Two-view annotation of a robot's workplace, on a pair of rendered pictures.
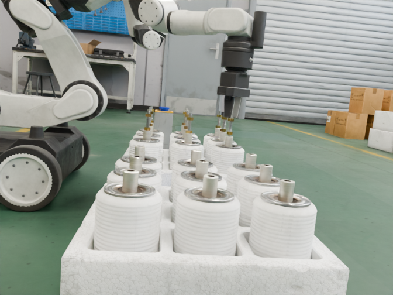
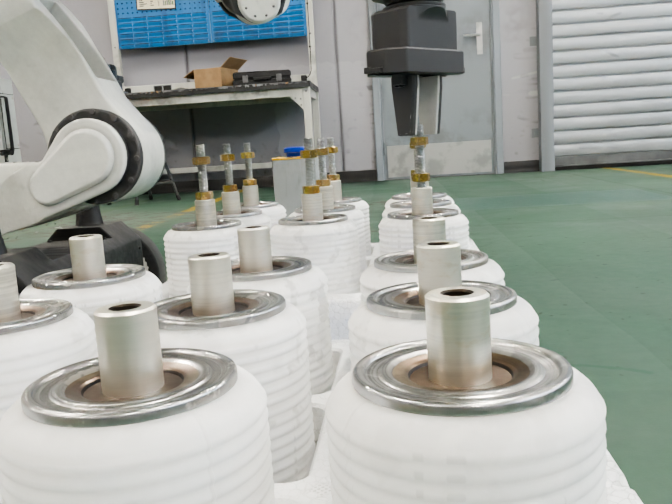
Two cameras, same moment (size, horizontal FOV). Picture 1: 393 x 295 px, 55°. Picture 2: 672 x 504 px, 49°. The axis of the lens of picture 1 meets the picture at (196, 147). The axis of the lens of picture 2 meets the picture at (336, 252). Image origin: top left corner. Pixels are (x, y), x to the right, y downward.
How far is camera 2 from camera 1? 36 cm
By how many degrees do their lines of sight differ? 11
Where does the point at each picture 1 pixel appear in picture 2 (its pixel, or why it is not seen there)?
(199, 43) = not seen: hidden behind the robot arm
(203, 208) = (44, 458)
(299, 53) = (659, 12)
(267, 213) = (357, 450)
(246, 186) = (362, 328)
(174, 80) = not seen: hidden behind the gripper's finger
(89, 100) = (103, 154)
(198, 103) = (453, 151)
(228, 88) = (390, 50)
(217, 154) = (391, 238)
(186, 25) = not seen: outside the picture
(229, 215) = (171, 475)
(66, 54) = (46, 56)
